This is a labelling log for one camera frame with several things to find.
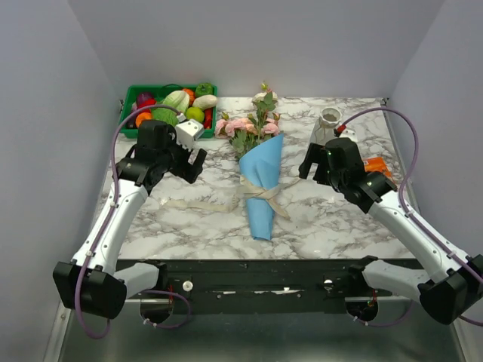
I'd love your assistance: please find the orange packet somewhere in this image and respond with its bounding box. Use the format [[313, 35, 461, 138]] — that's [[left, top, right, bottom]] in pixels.
[[363, 157, 398, 191]]

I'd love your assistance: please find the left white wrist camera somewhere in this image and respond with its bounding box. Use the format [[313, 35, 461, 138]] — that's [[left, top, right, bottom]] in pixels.
[[174, 119, 205, 151]]

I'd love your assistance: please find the red tomato toy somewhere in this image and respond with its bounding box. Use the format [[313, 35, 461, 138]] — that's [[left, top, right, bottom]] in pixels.
[[137, 98, 156, 112]]

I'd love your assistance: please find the blue wrapping paper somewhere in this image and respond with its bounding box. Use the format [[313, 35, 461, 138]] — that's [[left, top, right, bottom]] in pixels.
[[239, 134, 284, 241]]

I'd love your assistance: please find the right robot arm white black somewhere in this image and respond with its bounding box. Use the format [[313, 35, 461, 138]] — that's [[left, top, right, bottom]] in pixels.
[[299, 137, 482, 325]]

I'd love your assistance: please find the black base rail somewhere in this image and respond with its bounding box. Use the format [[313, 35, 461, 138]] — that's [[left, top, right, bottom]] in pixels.
[[115, 256, 423, 316]]

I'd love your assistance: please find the white radish toy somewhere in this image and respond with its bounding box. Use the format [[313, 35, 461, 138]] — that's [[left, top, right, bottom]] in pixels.
[[192, 94, 218, 111]]

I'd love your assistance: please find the green plastic basket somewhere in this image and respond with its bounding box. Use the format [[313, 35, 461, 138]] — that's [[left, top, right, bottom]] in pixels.
[[120, 84, 217, 139]]

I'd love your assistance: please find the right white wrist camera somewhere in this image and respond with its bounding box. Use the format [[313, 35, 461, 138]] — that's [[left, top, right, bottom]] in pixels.
[[334, 125, 358, 143]]

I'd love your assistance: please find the white ribbed vase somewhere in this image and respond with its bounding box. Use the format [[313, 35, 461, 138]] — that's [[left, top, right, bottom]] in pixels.
[[309, 107, 342, 146]]

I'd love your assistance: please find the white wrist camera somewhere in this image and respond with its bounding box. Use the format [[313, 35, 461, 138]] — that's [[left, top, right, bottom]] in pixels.
[[174, 119, 205, 151], [334, 125, 358, 143]]

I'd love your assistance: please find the green lime toy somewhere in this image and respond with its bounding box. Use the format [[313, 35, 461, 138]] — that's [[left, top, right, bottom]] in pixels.
[[185, 106, 205, 124]]

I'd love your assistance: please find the orange toy carrot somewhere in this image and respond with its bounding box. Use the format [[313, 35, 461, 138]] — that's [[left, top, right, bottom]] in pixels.
[[135, 111, 152, 128]]

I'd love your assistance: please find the green toy cabbage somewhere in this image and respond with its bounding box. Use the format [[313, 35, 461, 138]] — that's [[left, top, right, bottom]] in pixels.
[[151, 90, 190, 126]]

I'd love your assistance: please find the red chili toy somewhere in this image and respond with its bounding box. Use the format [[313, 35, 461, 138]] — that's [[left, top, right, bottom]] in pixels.
[[203, 109, 213, 130]]

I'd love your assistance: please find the green bell pepper toy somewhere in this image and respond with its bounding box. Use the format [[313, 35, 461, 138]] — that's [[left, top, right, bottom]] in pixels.
[[195, 82, 214, 98]]

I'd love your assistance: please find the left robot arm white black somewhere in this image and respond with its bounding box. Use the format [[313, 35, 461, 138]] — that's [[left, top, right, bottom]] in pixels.
[[53, 119, 207, 320]]

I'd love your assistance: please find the cream ribbon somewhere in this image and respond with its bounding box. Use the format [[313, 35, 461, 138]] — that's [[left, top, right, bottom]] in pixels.
[[160, 176, 300, 219]]

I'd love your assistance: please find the cream rose stem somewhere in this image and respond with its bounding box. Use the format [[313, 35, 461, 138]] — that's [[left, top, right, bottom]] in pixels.
[[252, 82, 278, 113]]

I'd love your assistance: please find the purple onion toy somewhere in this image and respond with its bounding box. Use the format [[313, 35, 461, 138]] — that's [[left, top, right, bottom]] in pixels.
[[136, 92, 154, 108]]

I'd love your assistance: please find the pink rose stem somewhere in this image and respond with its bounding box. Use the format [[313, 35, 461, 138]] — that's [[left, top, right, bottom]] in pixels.
[[214, 112, 260, 159], [260, 112, 280, 137]]

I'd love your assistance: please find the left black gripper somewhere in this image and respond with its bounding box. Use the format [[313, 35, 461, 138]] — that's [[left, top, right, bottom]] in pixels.
[[158, 127, 208, 184]]

